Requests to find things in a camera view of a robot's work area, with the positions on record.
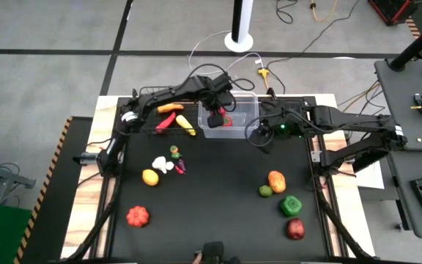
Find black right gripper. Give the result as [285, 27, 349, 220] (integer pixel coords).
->
[250, 108, 309, 155]

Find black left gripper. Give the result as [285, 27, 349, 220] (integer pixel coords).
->
[196, 73, 236, 129]

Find yellow corn cob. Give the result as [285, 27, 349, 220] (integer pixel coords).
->
[175, 114, 198, 137]

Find orange carrot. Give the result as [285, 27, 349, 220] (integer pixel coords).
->
[157, 103, 185, 114]

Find large red chili pepper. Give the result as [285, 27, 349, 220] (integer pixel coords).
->
[155, 111, 177, 134]

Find green lime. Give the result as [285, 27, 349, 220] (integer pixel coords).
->
[258, 184, 274, 198]

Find large white garlic bulb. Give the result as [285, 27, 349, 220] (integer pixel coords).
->
[151, 155, 168, 175]

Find green bell pepper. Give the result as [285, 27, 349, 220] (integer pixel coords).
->
[279, 195, 304, 218]

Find yellow lemon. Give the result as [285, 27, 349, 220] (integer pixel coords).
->
[141, 168, 160, 187]

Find dark red apple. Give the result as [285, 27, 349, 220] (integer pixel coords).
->
[286, 218, 306, 241]

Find orange pumpkin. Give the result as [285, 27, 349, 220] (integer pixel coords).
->
[125, 205, 150, 229]

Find clear plastic bin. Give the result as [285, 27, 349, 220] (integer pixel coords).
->
[197, 90, 260, 140]

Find dark grey plastic bin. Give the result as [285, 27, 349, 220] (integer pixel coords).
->
[260, 97, 307, 133]

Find yellow power plug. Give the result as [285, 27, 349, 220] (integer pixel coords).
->
[256, 67, 271, 90]

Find black desk beam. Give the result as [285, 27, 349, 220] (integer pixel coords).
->
[352, 146, 391, 174]

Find black and white pole stand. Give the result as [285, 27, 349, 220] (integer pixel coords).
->
[224, 0, 255, 54]

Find white paper sheet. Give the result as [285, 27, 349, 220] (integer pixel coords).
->
[356, 161, 386, 191]

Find grey desk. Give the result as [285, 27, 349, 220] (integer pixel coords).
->
[386, 149, 422, 240]
[374, 58, 422, 152]

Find black diagonal pole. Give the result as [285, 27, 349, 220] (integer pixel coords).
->
[389, 12, 422, 73]

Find red and black crate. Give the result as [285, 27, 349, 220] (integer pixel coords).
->
[367, 0, 422, 27]

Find black hazard-striped floor mat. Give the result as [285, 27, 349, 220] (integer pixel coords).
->
[12, 116, 95, 264]

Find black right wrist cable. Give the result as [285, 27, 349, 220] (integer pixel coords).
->
[243, 109, 307, 147]

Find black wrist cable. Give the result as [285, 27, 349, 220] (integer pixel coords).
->
[185, 62, 256, 113]
[243, 109, 307, 147]

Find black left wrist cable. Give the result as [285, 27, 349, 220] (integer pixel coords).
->
[185, 62, 256, 113]

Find white floor cable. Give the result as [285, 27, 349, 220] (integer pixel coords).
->
[188, 30, 264, 76]

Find black wire basket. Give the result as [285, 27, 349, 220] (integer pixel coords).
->
[137, 86, 201, 136]

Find orange floor cable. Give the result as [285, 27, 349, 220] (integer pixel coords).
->
[337, 79, 382, 111]

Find long black floor cable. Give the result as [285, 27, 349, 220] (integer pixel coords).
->
[265, 0, 362, 95]

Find coiled black cable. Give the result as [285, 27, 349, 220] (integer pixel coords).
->
[275, 0, 300, 25]

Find yellow floor cable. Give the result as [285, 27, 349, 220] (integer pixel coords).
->
[309, 0, 339, 23]

